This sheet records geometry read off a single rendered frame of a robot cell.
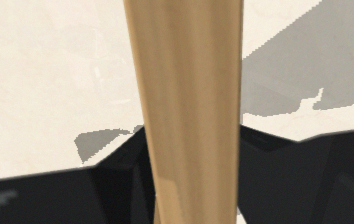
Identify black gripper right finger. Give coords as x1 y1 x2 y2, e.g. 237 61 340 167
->
237 124 354 224

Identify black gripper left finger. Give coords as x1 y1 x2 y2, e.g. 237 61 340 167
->
0 126 156 224

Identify wooden post with slot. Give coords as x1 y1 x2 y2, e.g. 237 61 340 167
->
154 196 161 224

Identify wooden rail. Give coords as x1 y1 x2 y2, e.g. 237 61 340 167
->
123 0 244 224

